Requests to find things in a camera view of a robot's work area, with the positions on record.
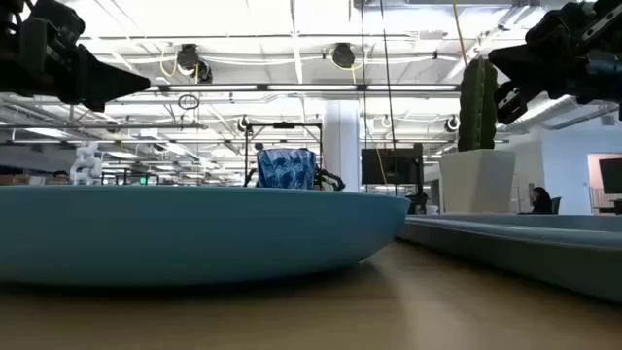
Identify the black background rig frame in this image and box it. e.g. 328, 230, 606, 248
244, 121, 325, 189

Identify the yellow hanging cable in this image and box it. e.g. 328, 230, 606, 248
451, 0, 468, 67

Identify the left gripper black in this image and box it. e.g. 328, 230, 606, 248
21, 0, 152, 105

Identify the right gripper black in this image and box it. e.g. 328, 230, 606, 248
488, 0, 602, 106

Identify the blue plastic tray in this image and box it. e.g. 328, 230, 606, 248
397, 213, 622, 303

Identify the black hanging cable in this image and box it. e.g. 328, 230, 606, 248
360, 0, 367, 147
378, 0, 396, 147

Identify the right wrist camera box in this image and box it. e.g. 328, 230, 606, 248
494, 81, 529, 125

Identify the black wall screen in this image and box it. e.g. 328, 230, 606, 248
598, 157, 622, 195

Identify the black background monitor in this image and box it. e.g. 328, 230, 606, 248
361, 144, 425, 187

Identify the blue faceted plastic cup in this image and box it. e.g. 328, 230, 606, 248
256, 148, 318, 191

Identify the white angular planter pot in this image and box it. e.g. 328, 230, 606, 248
439, 148, 517, 215

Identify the blue round plate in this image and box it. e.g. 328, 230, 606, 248
0, 184, 412, 286

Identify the person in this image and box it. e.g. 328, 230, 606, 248
529, 186, 554, 216

